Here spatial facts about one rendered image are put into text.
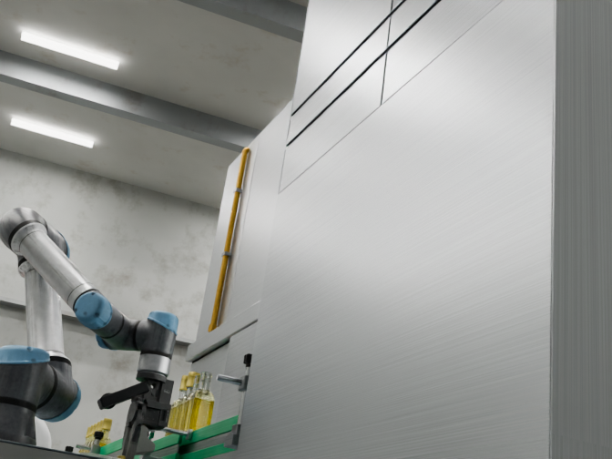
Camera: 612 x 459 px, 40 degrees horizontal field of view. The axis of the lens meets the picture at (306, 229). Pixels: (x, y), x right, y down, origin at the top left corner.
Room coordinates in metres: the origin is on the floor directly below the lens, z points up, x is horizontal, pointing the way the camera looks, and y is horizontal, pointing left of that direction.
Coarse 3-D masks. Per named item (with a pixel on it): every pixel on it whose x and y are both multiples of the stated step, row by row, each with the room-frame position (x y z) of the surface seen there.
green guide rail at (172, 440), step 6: (162, 438) 2.31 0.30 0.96; (168, 438) 2.25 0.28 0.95; (174, 438) 2.21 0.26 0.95; (180, 438) 2.17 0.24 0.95; (156, 444) 2.36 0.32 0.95; (162, 444) 2.30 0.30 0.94; (168, 444) 2.24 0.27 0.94; (174, 444) 2.20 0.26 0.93; (156, 450) 2.35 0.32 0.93; (162, 450) 2.30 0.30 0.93; (168, 450) 2.25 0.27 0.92; (174, 450) 2.20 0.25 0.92; (156, 456) 2.35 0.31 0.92; (162, 456) 2.29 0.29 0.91; (168, 456) 2.22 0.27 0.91; (174, 456) 2.18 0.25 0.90
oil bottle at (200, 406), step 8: (200, 392) 2.23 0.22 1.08; (208, 392) 2.24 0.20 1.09; (192, 400) 2.24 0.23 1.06; (200, 400) 2.23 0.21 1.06; (208, 400) 2.24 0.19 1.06; (192, 408) 2.23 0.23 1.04; (200, 408) 2.23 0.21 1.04; (208, 408) 2.24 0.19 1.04; (192, 416) 2.23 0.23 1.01; (200, 416) 2.23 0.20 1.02; (208, 416) 2.24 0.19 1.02; (192, 424) 2.23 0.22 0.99; (200, 424) 2.23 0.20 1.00; (208, 424) 2.24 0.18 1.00
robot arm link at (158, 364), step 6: (144, 354) 1.94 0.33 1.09; (150, 354) 1.93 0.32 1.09; (156, 354) 1.93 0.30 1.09; (144, 360) 1.94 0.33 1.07; (150, 360) 1.93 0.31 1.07; (156, 360) 1.93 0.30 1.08; (162, 360) 1.94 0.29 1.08; (168, 360) 1.95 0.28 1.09; (138, 366) 1.95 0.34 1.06; (144, 366) 1.93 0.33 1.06; (150, 366) 1.93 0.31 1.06; (156, 366) 1.93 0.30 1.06; (162, 366) 1.94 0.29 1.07; (168, 366) 1.96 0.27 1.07; (156, 372) 1.94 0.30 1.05; (162, 372) 1.94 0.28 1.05; (168, 372) 1.97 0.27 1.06
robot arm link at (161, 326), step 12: (156, 312) 1.93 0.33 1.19; (168, 312) 1.94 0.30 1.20; (144, 324) 1.94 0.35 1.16; (156, 324) 1.93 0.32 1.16; (168, 324) 1.93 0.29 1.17; (144, 336) 1.94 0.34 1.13; (156, 336) 1.93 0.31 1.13; (168, 336) 1.94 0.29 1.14; (144, 348) 1.94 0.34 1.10; (156, 348) 1.93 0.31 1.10; (168, 348) 1.94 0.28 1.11
